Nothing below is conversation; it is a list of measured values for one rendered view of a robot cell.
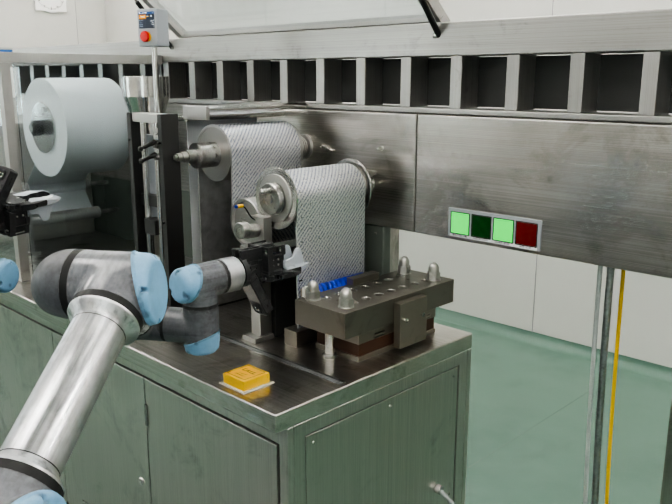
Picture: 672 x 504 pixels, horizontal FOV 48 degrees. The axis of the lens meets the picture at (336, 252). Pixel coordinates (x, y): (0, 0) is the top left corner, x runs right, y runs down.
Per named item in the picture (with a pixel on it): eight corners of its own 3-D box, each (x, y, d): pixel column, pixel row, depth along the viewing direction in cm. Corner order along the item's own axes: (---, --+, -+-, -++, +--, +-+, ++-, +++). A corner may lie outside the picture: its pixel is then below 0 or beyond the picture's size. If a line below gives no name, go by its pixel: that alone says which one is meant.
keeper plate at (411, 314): (393, 347, 176) (394, 302, 173) (419, 336, 182) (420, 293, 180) (401, 349, 174) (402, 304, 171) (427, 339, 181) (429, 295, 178)
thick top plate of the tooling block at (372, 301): (295, 323, 174) (294, 298, 172) (404, 289, 201) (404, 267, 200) (344, 340, 163) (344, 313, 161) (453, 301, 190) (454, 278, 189)
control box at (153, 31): (134, 46, 206) (132, 8, 204) (150, 47, 212) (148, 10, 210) (153, 46, 203) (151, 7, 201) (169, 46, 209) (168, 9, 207)
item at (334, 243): (296, 294, 178) (295, 218, 174) (362, 276, 195) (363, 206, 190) (297, 295, 178) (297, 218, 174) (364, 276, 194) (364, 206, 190)
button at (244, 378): (223, 383, 157) (222, 372, 157) (249, 374, 162) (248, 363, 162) (244, 392, 153) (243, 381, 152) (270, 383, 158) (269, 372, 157)
